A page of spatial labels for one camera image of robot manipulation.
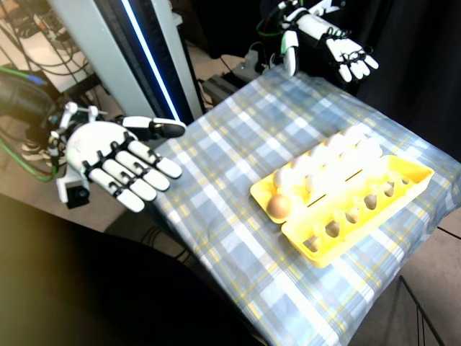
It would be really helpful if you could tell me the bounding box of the grey box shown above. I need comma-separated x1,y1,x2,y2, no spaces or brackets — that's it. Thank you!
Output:
243,42,269,74

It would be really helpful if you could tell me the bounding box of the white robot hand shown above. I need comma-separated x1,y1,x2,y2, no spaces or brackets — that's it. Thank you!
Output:
325,30,380,84
64,114,187,213

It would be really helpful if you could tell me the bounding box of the white-mounted black wrist camera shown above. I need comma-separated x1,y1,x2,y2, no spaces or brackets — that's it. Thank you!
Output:
55,169,91,210

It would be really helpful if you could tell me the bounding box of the green cable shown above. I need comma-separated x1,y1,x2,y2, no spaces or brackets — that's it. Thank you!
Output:
0,139,61,184

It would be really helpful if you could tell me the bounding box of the black backdrop curtain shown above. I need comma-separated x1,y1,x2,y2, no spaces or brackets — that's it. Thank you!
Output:
201,0,461,145

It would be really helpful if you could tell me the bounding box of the grey column with blue light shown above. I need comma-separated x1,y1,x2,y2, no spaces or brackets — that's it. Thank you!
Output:
50,0,206,125

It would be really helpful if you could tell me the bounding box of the aluminium table frame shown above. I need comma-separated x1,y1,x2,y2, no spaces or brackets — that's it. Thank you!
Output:
200,73,248,106

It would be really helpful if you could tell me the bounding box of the yellow-brown toy egg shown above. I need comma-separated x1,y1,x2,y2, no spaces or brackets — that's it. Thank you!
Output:
266,194,291,219

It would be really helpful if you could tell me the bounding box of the blue plaid tablecloth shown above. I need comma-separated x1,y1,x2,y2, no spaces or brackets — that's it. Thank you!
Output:
151,68,461,346

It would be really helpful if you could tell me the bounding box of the yellow egg carton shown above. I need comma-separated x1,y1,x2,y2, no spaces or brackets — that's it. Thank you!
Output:
250,124,436,270

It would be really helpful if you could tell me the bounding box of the black tripod stand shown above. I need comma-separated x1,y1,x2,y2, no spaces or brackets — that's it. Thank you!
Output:
398,275,448,346

